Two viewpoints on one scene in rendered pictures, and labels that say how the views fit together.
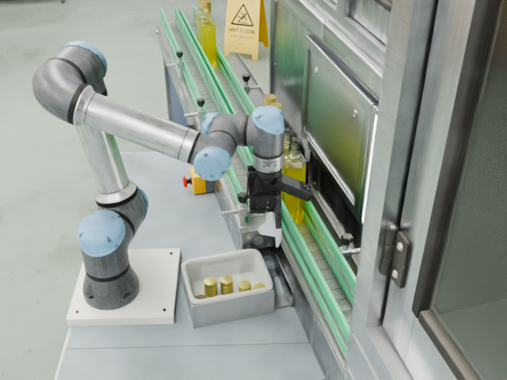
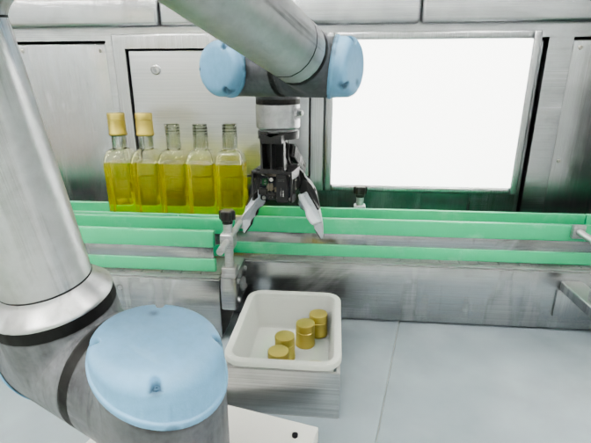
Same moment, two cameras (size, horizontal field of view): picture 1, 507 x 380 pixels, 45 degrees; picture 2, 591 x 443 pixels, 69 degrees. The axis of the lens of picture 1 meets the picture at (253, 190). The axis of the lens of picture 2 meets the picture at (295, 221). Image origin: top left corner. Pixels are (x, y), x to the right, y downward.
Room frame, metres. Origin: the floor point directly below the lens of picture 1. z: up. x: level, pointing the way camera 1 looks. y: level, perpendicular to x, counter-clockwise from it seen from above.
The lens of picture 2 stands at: (0.98, 0.66, 1.22)
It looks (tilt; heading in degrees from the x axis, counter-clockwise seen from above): 18 degrees down; 290
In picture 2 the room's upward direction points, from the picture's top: straight up
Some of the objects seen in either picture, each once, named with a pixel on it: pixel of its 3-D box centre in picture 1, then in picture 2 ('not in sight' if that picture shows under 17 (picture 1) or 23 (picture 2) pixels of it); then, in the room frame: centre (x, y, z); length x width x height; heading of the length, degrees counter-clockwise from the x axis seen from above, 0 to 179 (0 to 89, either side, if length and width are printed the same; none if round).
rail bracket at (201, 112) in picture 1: (195, 117); not in sight; (1.91, 0.21, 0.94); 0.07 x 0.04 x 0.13; 105
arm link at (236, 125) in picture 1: (225, 132); (249, 68); (1.27, 0.07, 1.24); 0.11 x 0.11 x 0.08; 79
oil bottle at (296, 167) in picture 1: (292, 187); (232, 199); (1.41, -0.11, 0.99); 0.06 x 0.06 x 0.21; 15
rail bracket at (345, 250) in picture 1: (352, 255); (358, 213); (1.17, -0.25, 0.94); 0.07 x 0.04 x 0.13; 105
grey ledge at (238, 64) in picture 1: (256, 110); not in sight; (2.17, -0.01, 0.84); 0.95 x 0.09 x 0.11; 15
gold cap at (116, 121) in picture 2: (270, 102); (116, 124); (1.63, -0.05, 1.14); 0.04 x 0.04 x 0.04
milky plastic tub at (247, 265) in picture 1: (226, 285); (288, 344); (1.21, 0.07, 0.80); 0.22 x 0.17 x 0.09; 105
